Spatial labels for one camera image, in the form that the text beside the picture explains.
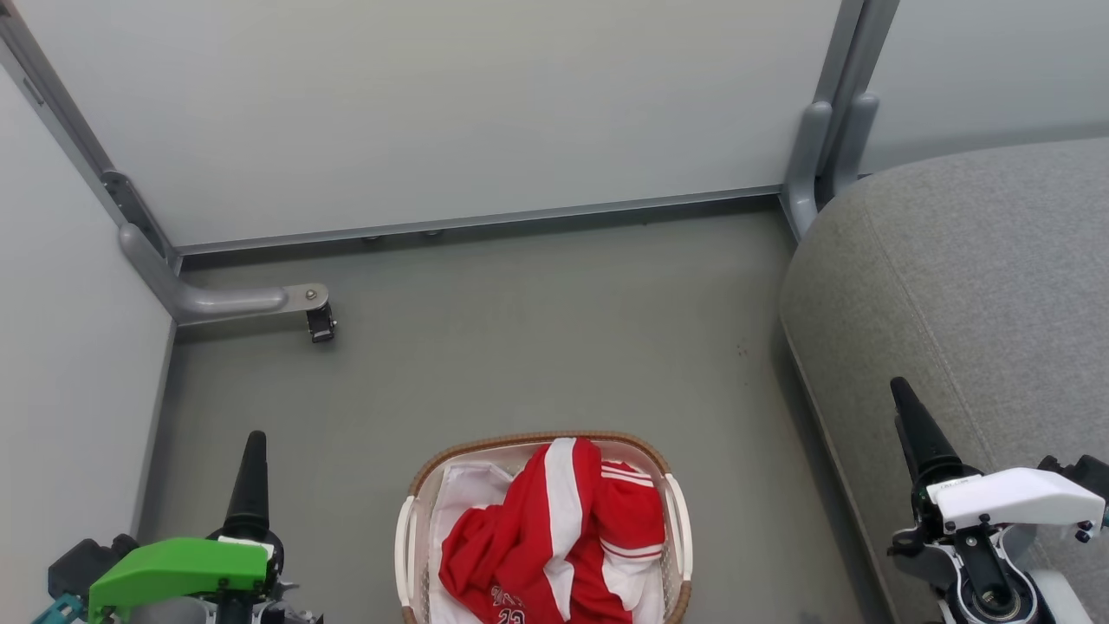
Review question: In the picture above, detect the red jersey with number print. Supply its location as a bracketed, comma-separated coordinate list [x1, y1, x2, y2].
[438, 437, 635, 624]

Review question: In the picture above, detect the grey fabric sofa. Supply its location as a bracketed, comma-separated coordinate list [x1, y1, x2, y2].
[778, 137, 1109, 624]

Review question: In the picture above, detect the grey partition bottom rail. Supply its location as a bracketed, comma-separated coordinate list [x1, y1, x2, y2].
[176, 185, 786, 257]

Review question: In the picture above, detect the teal left cable connector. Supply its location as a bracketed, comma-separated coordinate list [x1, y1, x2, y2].
[33, 593, 89, 624]

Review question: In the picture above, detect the white garment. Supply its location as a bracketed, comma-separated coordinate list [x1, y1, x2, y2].
[428, 461, 666, 624]

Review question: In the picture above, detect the grey partition foot with plate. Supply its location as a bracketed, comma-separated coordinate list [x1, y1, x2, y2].
[119, 223, 331, 327]

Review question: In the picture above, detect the black partition hinge bracket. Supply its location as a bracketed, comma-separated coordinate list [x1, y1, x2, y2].
[101, 170, 176, 263]

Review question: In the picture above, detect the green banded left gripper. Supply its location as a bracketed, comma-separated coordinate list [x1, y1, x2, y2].
[88, 430, 285, 624]

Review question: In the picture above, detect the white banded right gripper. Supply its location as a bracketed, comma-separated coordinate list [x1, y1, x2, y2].
[887, 376, 1109, 564]

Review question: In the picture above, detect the grey curved partition foot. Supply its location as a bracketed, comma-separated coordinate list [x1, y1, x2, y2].
[830, 93, 880, 198]
[783, 101, 833, 238]

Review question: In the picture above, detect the white wicker-rimmed laundry basket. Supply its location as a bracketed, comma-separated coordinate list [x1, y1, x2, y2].
[394, 431, 694, 624]

